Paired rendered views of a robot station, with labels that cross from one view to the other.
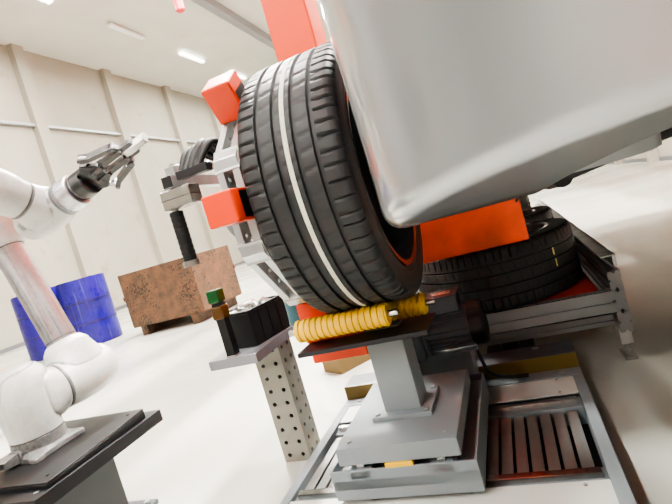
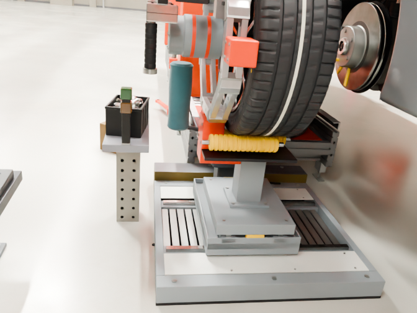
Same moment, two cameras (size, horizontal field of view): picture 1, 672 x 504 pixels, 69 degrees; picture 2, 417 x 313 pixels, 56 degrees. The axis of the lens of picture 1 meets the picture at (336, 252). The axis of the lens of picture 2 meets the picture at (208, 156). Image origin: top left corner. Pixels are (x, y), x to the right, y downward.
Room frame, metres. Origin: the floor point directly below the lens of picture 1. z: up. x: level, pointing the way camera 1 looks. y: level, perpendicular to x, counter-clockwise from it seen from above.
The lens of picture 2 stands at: (0.13, 0.79, 0.98)
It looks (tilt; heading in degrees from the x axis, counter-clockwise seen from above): 22 degrees down; 330
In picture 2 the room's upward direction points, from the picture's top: 5 degrees clockwise
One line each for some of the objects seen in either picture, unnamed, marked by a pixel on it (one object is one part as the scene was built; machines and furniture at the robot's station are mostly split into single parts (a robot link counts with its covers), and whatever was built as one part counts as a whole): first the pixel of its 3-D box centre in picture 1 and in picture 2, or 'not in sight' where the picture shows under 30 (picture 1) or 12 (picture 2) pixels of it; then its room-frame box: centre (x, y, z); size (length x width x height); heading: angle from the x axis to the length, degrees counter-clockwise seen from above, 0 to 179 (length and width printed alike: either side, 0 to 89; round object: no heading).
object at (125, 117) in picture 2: (224, 323); (126, 117); (1.46, 0.38, 0.55); 0.03 x 0.03 x 0.21; 70
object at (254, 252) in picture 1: (287, 199); (219, 38); (1.35, 0.09, 0.85); 0.54 x 0.07 x 0.54; 160
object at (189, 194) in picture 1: (181, 196); (162, 12); (1.26, 0.34, 0.93); 0.09 x 0.05 x 0.05; 70
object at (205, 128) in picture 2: (337, 323); (219, 138); (1.34, 0.05, 0.48); 0.16 x 0.12 x 0.17; 70
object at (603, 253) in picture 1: (567, 238); (272, 90); (2.77, -1.30, 0.28); 2.47 x 0.06 x 0.22; 160
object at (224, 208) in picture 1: (230, 207); (240, 51); (1.05, 0.19, 0.85); 0.09 x 0.08 x 0.07; 160
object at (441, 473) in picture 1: (419, 428); (240, 212); (1.34, -0.09, 0.13); 0.50 x 0.36 x 0.10; 160
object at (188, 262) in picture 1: (183, 237); (150, 46); (1.27, 0.37, 0.83); 0.04 x 0.04 x 0.16
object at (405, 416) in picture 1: (398, 371); (248, 177); (1.29, -0.07, 0.32); 0.40 x 0.30 x 0.28; 160
